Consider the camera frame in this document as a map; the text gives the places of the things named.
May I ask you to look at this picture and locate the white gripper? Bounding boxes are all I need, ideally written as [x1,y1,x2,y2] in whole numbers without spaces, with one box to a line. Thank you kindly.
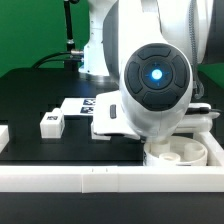
[175,103,221,133]

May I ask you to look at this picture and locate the white round stool seat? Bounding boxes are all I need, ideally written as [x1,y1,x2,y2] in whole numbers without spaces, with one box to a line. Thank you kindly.
[143,136,208,166]

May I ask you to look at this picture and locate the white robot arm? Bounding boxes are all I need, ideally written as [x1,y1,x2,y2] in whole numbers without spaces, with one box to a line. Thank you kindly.
[82,0,222,142]

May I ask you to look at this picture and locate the white paper marker sheet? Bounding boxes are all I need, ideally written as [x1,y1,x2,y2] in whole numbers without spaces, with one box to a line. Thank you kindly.
[60,98,96,116]

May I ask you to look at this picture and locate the white block at left edge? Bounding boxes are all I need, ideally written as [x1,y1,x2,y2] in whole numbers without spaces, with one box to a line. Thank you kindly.
[0,125,9,153]

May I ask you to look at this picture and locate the white obstacle fence wall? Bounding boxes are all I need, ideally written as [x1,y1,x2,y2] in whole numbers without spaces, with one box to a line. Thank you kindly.
[0,132,224,193]

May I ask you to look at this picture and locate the black cables at base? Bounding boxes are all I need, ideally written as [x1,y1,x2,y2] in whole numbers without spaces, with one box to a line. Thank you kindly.
[31,0,84,69]

